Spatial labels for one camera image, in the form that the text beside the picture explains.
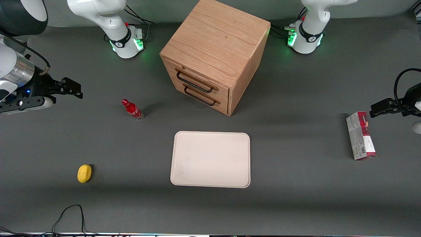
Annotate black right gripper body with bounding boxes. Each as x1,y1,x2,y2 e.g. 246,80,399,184
19,74,59,100

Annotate red drink bottle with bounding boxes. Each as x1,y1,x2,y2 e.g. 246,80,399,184
121,99,144,121

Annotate wooden drawer cabinet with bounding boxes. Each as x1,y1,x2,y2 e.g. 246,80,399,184
160,0,271,117

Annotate black left base cables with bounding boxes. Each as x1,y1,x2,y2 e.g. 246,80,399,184
270,6,308,37

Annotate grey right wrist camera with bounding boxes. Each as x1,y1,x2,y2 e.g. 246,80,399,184
0,95,54,115

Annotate wooden drawer with black handle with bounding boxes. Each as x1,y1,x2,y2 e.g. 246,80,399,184
163,59,230,99
171,79,230,115

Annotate black looped gripper cable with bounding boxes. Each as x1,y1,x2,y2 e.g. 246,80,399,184
394,68,421,106

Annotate beige rectangular tray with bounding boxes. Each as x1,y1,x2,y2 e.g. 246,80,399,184
170,131,251,189

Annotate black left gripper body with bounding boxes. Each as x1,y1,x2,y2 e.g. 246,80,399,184
399,82,421,118

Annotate black cable on table edge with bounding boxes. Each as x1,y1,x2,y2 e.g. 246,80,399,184
0,204,109,237

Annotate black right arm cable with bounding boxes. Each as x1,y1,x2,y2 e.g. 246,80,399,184
0,30,51,75

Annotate grey and red carton box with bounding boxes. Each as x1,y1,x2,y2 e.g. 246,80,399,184
346,111,377,161

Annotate yellow lemon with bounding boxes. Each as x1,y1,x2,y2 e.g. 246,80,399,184
77,164,92,183

